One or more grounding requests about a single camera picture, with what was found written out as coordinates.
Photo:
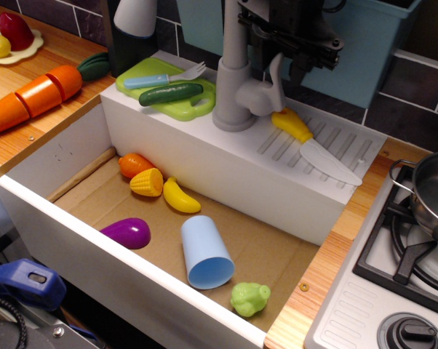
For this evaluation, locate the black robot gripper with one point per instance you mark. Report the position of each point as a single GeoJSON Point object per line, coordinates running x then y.
{"type": "Point", "coordinates": [297, 29]}

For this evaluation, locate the grey toy faucet with lever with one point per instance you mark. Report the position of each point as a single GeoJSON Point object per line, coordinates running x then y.
{"type": "Point", "coordinates": [239, 97]}

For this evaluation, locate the green plastic cutting board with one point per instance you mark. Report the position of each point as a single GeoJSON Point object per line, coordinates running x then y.
{"type": "Point", "coordinates": [180, 100]}

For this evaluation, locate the green toy cucumber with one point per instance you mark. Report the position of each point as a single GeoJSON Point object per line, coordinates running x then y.
{"type": "Point", "coordinates": [170, 93]}

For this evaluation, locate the yellow toy banana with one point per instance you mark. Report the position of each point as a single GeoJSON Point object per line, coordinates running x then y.
{"type": "Point", "coordinates": [178, 199]}

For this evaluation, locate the yellow toy corn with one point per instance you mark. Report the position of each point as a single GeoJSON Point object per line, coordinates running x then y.
{"type": "Point", "coordinates": [148, 183]}

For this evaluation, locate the orange toy carrot half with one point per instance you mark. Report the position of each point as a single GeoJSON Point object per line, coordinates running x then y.
{"type": "Point", "coordinates": [132, 164]}

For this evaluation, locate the white toy sink basin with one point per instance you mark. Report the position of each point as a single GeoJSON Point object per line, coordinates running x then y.
{"type": "Point", "coordinates": [155, 218]}

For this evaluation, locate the steel pot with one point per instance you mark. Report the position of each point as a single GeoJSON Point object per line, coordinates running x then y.
{"type": "Point", "coordinates": [423, 192]}

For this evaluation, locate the light blue plastic cup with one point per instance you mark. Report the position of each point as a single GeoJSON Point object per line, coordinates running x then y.
{"type": "Point", "coordinates": [208, 263]}

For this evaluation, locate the purple toy eggplant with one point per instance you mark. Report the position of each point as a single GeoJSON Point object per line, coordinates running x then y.
{"type": "Point", "coordinates": [132, 233]}

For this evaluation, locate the large orange wooden carrot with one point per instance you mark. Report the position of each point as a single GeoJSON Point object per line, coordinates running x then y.
{"type": "Point", "coordinates": [50, 90]}

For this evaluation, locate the light green toy vegetable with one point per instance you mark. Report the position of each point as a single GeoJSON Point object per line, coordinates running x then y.
{"type": "Point", "coordinates": [249, 298]}

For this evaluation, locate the red toy fruit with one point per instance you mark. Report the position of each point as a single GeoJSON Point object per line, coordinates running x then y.
{"type": "Point", "coordinates": [16, 30]}

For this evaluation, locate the cream scalloped plate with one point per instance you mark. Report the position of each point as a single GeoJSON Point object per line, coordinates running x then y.
{"type": "Point", "coordinates": [16, 56]}

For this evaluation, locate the black stove grate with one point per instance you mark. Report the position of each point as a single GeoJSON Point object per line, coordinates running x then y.
{"type": "Point", "coordinates": [399, 254]}

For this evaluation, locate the black stove knob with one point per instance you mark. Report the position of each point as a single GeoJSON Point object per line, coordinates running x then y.
{"type": "Point", "coordinates": [406, 331]}

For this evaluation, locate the blue clamp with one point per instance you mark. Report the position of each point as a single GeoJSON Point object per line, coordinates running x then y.
{"type": "Point", "coordinates": [32, 284]}

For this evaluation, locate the yellow handled toy knife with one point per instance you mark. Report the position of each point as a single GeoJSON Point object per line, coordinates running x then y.
{"type": "Point", "coordinates": [312, 151]}

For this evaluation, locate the teal wall bin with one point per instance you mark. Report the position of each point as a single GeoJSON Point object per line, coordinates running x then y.
{"type": "Point", "coordinates": [371, 32]}

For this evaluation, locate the blue handled grey fork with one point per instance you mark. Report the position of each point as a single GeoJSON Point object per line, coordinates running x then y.
{"type": "Point", "coordinates": [164, 79]}

